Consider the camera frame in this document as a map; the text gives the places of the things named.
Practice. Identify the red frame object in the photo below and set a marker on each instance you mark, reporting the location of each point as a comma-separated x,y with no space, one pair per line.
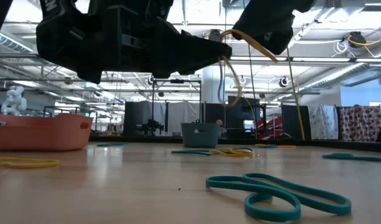
271,127

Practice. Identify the long overhead light bar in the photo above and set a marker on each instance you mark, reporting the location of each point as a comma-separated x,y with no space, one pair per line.
317,59

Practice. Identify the black monitor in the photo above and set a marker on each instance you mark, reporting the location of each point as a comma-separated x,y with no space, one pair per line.
247,112

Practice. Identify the white pillar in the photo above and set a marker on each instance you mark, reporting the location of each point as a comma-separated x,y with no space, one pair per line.
210,87

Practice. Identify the white patterned cloth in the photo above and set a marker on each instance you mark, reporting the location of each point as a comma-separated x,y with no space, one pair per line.
324,123

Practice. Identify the black panel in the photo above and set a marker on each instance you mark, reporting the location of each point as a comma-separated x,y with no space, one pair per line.
213,113

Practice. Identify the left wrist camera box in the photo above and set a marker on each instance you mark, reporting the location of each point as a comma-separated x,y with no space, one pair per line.
131,4

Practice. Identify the black background robot arm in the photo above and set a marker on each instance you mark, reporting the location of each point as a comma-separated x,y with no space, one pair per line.
153,127

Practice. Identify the black metal frame rig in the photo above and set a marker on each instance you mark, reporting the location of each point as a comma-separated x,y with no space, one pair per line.
177,81

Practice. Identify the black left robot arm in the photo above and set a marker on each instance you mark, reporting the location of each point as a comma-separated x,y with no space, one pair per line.
59,40

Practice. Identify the grey-teal plastic basket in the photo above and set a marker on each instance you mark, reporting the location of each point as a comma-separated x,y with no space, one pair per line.
199,137

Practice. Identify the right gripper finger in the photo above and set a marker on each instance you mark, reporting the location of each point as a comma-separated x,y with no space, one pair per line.
278,34
247,26

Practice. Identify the dark curtain panel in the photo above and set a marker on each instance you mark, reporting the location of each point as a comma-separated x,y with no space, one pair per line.
134,118

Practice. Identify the black partition screen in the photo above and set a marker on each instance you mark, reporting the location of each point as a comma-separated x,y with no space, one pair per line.
291,123

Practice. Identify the green exit sign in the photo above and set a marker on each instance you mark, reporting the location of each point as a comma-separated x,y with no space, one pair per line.
87,114

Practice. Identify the orange plastic basket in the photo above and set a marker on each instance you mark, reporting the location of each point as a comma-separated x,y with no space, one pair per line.
38,133

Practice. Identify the dark circle-patterned cloth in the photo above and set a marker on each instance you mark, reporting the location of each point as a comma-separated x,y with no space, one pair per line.
361,124

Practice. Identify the white robot figure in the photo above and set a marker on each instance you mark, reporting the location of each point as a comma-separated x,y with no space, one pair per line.
14,102

